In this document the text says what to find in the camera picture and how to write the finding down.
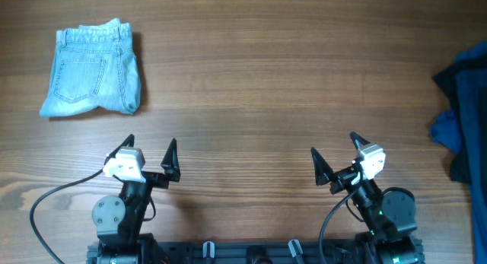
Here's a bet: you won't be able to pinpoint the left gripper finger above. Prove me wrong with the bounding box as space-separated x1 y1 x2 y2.
107 134 135 160
161 138 181 182

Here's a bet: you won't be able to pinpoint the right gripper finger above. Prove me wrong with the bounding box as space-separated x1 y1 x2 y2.
310 148 334 186
349 132 370 150

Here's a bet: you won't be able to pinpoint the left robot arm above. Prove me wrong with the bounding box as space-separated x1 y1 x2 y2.
87 135 180 264

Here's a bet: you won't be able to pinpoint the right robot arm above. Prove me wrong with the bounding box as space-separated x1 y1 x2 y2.
310 132 425 264

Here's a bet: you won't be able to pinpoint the blue clothes pile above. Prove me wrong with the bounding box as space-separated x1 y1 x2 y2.
430 42 486 263

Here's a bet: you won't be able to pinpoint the folded light blue jeans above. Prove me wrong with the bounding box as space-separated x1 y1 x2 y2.
40 18 142 118

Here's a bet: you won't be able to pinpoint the black aluminium base frame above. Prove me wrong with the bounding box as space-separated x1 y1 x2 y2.
86 239 425 264

